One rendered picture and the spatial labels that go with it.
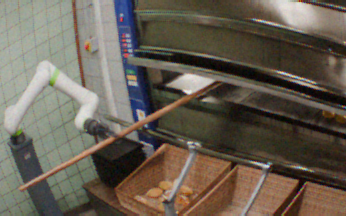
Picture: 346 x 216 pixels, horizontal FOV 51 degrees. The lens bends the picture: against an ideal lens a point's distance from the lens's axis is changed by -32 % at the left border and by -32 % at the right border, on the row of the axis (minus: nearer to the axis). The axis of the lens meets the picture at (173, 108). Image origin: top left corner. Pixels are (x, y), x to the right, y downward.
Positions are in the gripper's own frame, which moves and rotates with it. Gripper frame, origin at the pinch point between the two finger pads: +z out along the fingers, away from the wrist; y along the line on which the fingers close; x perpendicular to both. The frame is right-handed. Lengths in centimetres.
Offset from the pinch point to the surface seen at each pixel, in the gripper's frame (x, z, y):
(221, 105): -54, 20, 2
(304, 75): -52, 89, -29
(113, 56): -54, -70, -16
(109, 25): -54, -70, -41
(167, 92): -54, -21, 2
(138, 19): -54, -35, -45
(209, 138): -52, 9, 23
